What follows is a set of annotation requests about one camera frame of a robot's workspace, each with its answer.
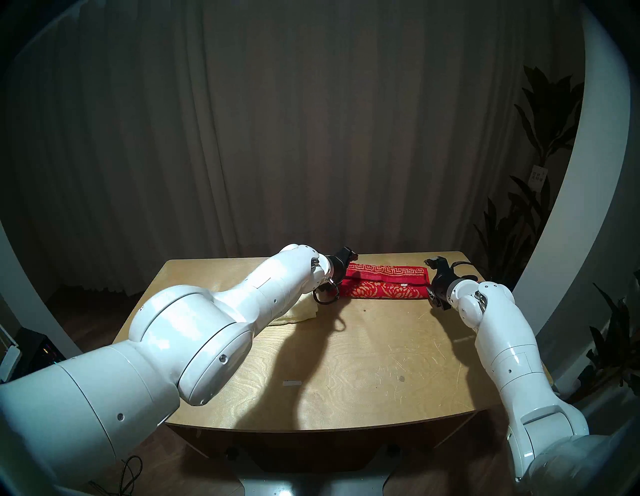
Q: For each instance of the white curved arch pillar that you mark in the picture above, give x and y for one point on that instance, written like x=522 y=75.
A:
x=25 y=300
x=595 y=175

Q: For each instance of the red towel with gold border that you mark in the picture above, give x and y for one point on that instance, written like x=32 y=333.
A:
x=385 y=282

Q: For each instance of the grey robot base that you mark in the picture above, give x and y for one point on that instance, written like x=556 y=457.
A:
x=310 y=485

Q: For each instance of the small dark potted plant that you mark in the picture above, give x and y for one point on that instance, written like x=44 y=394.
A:
x=615 y=345

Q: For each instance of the tall dark leafy plant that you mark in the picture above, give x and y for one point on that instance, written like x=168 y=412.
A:
x=547 y=115

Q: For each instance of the small white box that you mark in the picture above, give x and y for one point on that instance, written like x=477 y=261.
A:
x=9 y=363

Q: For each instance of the grey-brown pleated curtain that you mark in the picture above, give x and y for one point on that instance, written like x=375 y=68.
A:
x=300 y=125

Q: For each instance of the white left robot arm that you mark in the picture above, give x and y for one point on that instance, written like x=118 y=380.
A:
x=200 y=325

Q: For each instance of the cream dotted towel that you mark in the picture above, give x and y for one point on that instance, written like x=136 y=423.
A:
x=302 y=311

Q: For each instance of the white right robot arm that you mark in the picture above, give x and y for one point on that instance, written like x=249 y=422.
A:
x=510 y=350

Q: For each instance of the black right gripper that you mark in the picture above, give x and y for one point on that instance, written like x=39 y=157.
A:
x=442 y=289

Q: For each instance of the black computer with RGB lights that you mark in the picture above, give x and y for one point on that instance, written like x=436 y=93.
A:
x=40 y=350

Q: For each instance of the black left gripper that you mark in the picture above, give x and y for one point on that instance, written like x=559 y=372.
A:
x=339 y=269

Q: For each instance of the white plant label tag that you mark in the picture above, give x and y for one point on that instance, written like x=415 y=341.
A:
x=537 y=178

